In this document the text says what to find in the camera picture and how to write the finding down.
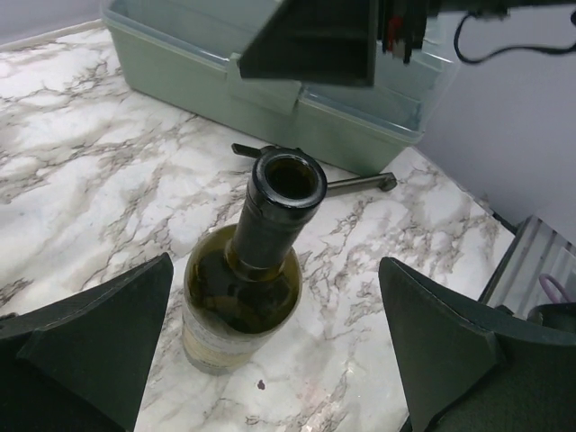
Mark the translucent green plastic toolbox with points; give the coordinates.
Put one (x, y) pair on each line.
(185, 53)

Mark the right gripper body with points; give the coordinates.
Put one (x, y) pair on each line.
(402, 24)

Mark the green bottle white label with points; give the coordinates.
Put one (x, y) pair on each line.
(243, 281)

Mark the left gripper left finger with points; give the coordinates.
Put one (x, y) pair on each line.
(81, 364)

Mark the dark metal crank tool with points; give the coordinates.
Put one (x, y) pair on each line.
(384, 182)

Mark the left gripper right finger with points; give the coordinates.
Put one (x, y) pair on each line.
(465, 366)

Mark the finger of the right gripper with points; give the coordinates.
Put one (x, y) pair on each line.
(314, 41)

